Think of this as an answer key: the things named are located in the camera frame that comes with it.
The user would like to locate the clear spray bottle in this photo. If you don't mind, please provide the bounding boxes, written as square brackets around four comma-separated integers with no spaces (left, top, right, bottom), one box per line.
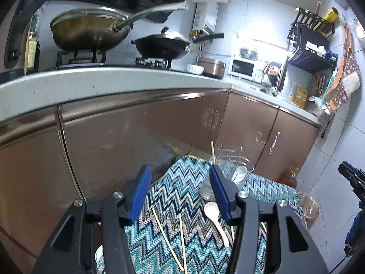
[288,81,299,103]

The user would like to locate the yellow detergent bottle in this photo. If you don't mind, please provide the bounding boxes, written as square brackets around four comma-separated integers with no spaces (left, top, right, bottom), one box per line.
[294,88,310,110]

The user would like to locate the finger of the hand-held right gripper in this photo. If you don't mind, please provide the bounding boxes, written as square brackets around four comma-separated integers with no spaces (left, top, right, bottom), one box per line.
[338,161,357,188]

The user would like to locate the tall cooking oil bottle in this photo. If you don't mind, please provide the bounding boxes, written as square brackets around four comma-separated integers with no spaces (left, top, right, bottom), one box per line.
[24,7,44,75]

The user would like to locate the white bowl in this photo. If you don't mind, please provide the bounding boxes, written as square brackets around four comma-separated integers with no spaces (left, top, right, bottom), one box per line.
[187,63,205,75]

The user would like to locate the beige spoon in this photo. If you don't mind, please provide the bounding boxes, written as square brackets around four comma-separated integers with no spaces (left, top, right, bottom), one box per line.
[204,202,230,248]

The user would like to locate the brown base cabinets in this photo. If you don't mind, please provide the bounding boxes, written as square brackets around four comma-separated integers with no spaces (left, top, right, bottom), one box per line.
[0,88,320,264]

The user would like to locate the yellow wrap roll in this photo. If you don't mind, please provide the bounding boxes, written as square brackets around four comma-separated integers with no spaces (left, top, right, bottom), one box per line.
[325,7,340,22]

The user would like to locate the black wall rack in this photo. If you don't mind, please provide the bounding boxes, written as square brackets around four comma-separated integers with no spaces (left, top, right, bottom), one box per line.
[287,7,336,42]

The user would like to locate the patterned brown apron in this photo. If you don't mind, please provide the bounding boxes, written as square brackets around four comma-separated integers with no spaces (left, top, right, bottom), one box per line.
[324,24,361,112]

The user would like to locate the steel pot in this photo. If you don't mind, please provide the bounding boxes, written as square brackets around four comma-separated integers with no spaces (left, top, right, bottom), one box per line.
[239,47,259,59]

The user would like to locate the black dish rack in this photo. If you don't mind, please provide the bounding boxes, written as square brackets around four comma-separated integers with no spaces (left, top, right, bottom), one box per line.
[287,38,339,74]

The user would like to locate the brass wok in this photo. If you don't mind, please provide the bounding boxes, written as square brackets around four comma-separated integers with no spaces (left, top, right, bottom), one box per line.
[50,1,189,53]

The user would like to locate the black wok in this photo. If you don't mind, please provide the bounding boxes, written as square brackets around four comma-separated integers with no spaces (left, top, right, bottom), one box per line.
[130,27,225,61]

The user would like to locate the white microwave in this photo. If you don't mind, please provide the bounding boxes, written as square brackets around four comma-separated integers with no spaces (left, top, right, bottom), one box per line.
[229,57,265,84]

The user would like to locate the lined trash bin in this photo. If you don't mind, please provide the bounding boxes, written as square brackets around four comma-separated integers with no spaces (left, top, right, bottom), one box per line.
[295,191,319,225]

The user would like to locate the zigzag patterned mat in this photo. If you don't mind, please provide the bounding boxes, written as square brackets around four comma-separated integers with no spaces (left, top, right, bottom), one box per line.
[97,154,308,274]

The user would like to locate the white water heater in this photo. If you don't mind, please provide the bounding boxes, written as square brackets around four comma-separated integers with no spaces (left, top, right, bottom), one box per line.
[192,2,219,37]

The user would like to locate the hanging white plastic bag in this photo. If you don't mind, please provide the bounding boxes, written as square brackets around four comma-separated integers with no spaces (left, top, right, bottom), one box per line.
[354,20,365,50]

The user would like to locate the kitchen faucet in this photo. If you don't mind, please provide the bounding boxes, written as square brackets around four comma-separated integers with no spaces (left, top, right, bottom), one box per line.
[262,61,283,92]

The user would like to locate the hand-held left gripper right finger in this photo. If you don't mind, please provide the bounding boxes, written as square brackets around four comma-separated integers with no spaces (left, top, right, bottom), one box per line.
[209,165,330,274]

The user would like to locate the orange handled scissors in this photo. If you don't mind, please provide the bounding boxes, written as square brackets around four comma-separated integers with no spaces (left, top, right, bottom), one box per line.
[314,74,326,95]

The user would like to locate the brown rice cooker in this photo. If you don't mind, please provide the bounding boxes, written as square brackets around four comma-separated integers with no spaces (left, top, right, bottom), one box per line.
[198,57,227,78]

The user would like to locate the gas stove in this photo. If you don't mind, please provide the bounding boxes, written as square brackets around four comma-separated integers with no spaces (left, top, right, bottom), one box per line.
[55,50,175,70]

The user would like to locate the crumpled white plastic bag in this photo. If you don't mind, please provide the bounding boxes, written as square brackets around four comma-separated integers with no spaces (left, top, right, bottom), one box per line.
[309,95,335,121]

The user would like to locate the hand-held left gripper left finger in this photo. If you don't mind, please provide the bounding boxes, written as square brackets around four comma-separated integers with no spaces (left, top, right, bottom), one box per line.
[31,165,153,274]

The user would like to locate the amber oil bottle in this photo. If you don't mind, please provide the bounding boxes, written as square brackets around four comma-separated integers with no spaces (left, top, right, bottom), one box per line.
[281,166,300,188]

